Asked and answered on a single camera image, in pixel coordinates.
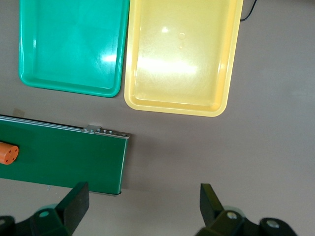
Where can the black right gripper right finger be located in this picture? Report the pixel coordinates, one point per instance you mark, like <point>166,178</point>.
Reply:
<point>211,206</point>

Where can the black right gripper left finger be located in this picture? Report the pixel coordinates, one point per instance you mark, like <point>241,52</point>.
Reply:
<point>73,204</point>

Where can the orange 4680 cylinder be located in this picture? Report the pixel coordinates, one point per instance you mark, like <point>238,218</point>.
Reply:
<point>8,153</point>

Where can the green conveyor belt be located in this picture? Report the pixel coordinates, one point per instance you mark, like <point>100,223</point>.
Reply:
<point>61,157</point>

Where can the tan tape piece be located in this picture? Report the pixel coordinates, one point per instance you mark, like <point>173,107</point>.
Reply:
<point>19,112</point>

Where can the yellow plastic tray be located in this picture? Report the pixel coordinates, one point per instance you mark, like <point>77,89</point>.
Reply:
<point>180,73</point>

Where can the green plastic tray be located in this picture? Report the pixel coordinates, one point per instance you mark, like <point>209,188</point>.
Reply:
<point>72,44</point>

